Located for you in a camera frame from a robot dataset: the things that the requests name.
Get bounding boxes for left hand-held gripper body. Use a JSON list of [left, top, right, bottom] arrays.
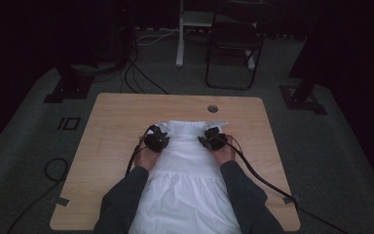
[[143, 121, 172, 154]]

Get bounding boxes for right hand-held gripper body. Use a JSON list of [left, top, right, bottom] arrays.
[[203, 120, 229, 151]]

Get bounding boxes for white skirt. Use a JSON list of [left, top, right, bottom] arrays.
[[128, 120, 243, 234]]

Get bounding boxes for person's left hand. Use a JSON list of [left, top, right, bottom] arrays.
[[133, 137, 162, 173]]

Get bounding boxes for person's right hand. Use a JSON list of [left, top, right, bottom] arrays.
[[212, 136, 238, 167]]

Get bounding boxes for grey tape piece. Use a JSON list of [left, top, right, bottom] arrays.
[[281, 194, 301, 206], [48, 195, 70, 208]]

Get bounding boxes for black stand with base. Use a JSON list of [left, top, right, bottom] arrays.
[[43, 62, 95, 104], [279, 32, 328, 116]]

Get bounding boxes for black folding chair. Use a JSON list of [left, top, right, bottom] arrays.
[[205, 13, 266, 92]]

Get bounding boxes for left hand-held gripper cable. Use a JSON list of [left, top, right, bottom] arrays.
[[125, 125, 155, 178]]

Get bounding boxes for hand-held gripper cable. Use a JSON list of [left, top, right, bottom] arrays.
[[125, 125, 155, 178], [215, 133, 350, 234]]

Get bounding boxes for right hand-held gripper cable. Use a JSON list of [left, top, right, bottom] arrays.
[[215, 133, 350, 234]]

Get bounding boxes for black floor cables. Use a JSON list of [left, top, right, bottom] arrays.
[[119, 55, 169, 96]]

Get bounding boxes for white desk frame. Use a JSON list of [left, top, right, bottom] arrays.
[[175, 0, 257, 71]]

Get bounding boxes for white floor cable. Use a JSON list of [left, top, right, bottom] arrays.
[[135, 28, 180, 46]]

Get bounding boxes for black floor cable loop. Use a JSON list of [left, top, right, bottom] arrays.
[[6, 157, 70, 234]]

